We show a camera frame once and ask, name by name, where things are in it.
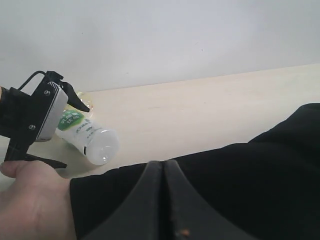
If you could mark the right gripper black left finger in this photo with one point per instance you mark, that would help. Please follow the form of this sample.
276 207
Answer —
143 215

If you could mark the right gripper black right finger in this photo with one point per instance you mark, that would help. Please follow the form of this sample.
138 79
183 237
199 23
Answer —
192 218

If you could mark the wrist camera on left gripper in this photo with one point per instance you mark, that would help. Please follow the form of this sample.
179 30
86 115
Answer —
53 114

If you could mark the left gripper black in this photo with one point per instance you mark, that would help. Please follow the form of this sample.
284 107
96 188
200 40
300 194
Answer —
23 110

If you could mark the person's open right hand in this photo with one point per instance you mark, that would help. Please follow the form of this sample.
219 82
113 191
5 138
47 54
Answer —
37 206

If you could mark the white bottle with green label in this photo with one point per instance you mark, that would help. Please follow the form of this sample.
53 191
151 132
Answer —
98 144

